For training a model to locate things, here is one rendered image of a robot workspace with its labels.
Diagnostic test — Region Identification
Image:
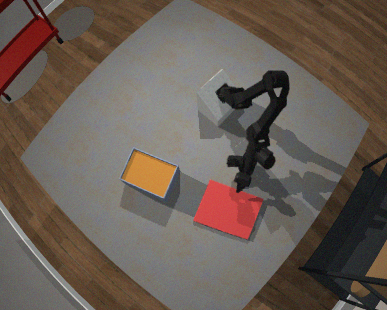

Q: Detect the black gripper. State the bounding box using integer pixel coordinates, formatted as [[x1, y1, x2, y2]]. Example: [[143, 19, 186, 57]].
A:
[[234, 154, 257, 193]]

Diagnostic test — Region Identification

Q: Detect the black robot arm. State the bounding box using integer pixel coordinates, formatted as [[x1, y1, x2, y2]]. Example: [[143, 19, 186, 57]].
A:
[[215, 70, 290, 170]]

